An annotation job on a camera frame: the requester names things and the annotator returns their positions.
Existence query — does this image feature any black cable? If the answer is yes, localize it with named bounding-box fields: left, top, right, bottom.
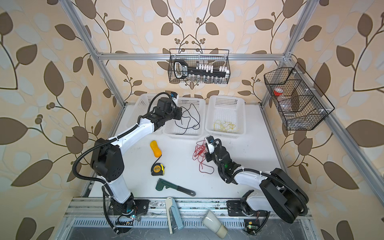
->
left=179, top=103, right=201, bottom=130
left=174, top=115, right=201, bottom=136

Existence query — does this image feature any red cable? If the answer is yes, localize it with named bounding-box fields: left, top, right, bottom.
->
left=191, top=140, right=215, bottom=175

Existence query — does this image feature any yellow cable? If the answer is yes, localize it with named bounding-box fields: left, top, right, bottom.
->
left=212, top=119, right=238, bottom=133

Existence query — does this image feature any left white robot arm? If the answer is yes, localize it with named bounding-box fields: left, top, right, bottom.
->
left=72, top=92, right=182, bottom=215

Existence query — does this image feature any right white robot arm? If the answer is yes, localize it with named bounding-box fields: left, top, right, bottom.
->
left=205, top=136, right=309, bottom=224

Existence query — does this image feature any left white plastic basket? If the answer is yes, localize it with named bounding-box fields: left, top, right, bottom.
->
left=124, top=94, right=170, bottom=129

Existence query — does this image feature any white plastic basket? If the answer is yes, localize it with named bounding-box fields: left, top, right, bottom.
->
left=205, top=96, right=246, bottom=139
left=124, top=94, right=170, bottom=129
left=163, top=97, right=206, bottom=140

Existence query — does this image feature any middle white plastic basket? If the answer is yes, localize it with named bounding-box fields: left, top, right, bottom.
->
left=163, top=97, right=206, bottom=140

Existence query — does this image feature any yellow corn cob toy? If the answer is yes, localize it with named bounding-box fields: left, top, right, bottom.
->
left=150, top=141, right=162, bottom=158

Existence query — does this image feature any black socket set holder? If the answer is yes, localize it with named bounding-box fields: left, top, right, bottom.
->
left=172, top=60, right=230, bottom=80

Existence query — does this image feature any right white plastic basket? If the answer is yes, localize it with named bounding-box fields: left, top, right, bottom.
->
left=205, top=96, right=246, bottom=139

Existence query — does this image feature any yellow black tape measure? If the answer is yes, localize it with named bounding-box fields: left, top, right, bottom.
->
left=151, top=163, right=165, bottom=176

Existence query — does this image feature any green black pipe wrench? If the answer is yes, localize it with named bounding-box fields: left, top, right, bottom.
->
left=156, top=178, right=196, bottom=197

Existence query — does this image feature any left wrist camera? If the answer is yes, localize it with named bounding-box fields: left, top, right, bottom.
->
left=170, top=92, right=179, bottom=100

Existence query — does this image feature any back black wire basket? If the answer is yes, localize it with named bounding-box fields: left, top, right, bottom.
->
left=168, top=48, right=231, bottom=85

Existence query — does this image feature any black wire basket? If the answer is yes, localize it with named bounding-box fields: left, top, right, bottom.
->
left=168, top=48, right=231, bottom=85
left=264, top=63, right=335, bottom=131

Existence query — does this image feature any red item in wire basket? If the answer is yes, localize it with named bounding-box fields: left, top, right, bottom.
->
left=273, top=87, right=284, bottom=97

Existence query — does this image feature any right black wire basket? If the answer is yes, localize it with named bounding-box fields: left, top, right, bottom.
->
left=264, top=63, right=335, bottom=131

